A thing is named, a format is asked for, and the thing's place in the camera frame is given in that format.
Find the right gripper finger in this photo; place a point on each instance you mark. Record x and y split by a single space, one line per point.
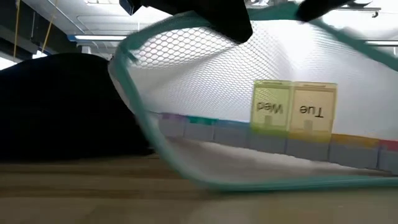
317 7

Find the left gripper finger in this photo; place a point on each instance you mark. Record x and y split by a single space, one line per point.
217 15

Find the white mesh pouch teal zipper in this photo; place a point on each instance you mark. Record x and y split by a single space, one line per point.
202 93

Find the black Wolt backpack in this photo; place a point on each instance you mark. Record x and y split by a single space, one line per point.
62 109

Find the black ceiling fixture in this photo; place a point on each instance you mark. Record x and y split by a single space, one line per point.
371 8

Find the long linear ceiling light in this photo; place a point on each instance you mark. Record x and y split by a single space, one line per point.
99 37

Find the rainbow weekly pill organizer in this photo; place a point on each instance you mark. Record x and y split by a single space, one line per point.
270 143

